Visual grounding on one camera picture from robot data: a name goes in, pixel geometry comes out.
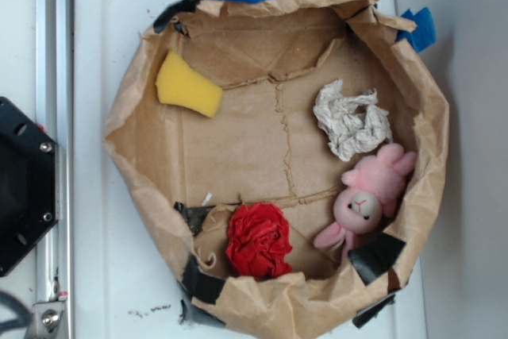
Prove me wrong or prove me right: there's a pink plush bunny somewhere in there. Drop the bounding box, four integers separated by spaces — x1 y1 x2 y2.
314 143 418 260

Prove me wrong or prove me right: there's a brown paper bag bin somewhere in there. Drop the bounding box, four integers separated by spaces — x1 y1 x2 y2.
104 0 449 338

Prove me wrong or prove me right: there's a crumpled red paper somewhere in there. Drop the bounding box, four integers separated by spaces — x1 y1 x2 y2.
225 203 292 278

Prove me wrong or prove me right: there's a yellow sponge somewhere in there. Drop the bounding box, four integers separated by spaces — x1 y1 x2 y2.
156 50 223 117

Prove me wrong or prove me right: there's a crumpled white paper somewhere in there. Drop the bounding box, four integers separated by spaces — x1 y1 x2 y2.
313 79 394 162

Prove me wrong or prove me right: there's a blue tape piece right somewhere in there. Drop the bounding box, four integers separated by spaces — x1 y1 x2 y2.
396 7 437 53

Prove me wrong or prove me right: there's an aluminium frame rail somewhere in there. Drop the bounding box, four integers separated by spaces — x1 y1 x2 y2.
36 0 75 338

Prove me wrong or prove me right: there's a metal corner bracket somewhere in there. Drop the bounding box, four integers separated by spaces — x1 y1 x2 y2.
25 301 65 339

